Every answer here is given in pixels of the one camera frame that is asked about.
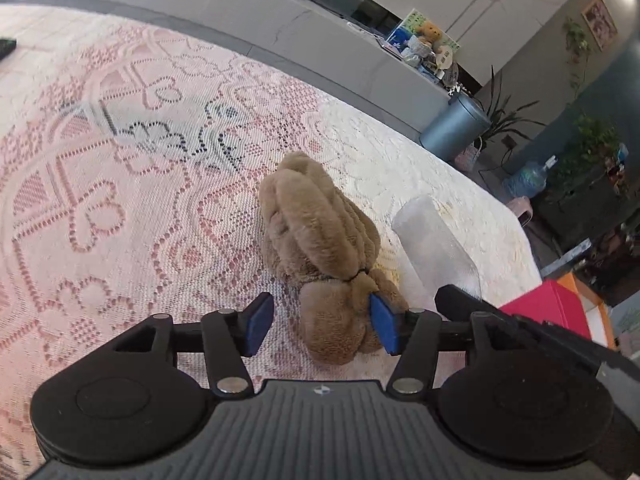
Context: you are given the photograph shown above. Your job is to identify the blue printed box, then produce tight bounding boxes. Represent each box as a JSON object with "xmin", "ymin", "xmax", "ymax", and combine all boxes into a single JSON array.
[{"xmin": 386, "ymin": 27, "xmax": 413, "ymax": 54}]

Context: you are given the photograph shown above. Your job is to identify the brown plush rabbit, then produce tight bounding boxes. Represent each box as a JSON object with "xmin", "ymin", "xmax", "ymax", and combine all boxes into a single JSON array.
[{"xmin": 257, "ymin": 151, "xmax": 411, "ymax": 366}]

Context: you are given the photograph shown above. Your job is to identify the blue water jug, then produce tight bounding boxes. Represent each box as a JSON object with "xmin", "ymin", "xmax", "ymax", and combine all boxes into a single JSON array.
[{"xmin": 502, "ymin": 156, "xmax": 557, "ymax": 199}]

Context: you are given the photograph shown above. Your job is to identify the hanging green vine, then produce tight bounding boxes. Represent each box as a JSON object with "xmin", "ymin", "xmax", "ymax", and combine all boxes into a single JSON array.
[{"xmin": 562, "ymin": 17, "xmax": 593, "ymax": 106}]

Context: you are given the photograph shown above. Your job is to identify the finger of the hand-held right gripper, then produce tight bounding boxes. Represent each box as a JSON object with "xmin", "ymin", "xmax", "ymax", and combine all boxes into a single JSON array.
[{"xmin": 434, "ymin": 284, "xmax": 603, "ymax": 367}]

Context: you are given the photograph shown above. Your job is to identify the pink lace tablecloth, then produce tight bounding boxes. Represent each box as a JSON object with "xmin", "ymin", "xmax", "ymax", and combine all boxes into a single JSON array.
[{"xmin": 0, "ymin": 5, "xmax": 543, "ymax": 466}]

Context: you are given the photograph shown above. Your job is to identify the red box with clear front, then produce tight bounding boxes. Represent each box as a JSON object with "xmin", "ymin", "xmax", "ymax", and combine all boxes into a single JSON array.
[{"xmin": 499, "ymin": 280, "xmax": 608, "ymax": 348}]

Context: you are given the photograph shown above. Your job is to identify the orange cardboard box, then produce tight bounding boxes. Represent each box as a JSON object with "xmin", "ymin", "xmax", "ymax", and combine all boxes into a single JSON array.
[{"xmin": 557, "ymin": 272, "xmax": 617, "ymax": 351}]

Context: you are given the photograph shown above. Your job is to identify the teddy bear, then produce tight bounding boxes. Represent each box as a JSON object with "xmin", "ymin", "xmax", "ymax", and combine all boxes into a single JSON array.
[{"xmin": 416, "ymin": 21, "xmax": 444, "ymax": 54}]

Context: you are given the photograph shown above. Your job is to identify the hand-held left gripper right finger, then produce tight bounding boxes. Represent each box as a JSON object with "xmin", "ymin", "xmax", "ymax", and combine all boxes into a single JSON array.
[{"xmin": 369, "ymin": 292, "xmax": 503, "ymax": 395}]

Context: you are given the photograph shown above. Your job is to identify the pink woven basket bag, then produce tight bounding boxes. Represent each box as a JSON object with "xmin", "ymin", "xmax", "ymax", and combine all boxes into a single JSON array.
[{"xmin": 454, "ymin": 140, "xmax": 483, "ymax": 170}]

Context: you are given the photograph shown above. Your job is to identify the clear plastic container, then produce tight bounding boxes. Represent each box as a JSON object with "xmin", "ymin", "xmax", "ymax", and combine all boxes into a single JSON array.
[{"xmin": 391, "ymin": 196, "xmax": 482, "ymax": 303}]

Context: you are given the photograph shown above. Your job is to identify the framed wall picture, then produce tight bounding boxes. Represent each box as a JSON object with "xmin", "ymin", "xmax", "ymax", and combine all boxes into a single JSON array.
[{"xmin": 581, "ymin": 0, "xmax": 618, "ymax": 51}]

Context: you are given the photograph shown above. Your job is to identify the grey marble television console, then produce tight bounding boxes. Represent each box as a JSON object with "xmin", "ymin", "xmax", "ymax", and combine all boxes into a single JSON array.
[{"xmin": 0, "ymin": 0, "xmax": 451, "ymax": 136}]

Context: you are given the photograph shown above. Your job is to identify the pink stool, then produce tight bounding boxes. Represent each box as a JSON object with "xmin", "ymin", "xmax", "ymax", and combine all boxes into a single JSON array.
[{"xmin": 506, "ymin": 196, "xmax": 536, "ymax": 226}]

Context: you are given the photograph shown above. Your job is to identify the tall green potted plant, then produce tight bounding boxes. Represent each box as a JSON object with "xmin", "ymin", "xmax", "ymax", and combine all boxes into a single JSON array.
[{"xmin": 475, "ymin": 65, "xmax": 548, "ymax": 146}]

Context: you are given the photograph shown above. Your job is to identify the green leafy plant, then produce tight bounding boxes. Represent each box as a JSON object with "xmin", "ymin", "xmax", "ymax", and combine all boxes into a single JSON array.
[{"xmin": 555, "ymin": 115, "xmax": 623, "ymax": 191}]

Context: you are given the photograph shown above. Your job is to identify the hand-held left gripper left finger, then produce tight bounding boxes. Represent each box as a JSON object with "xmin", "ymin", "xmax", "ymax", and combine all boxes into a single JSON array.
[{"xmin": 112, "ymin": 292, "xmax": 275, "ymax": 400}]

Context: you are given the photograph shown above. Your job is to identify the blue-grey trash bin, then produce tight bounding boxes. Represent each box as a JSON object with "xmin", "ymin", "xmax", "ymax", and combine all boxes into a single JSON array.
[{"xmin": 419, "ymin": 91, "xmax": 493, "ymax": 163}]

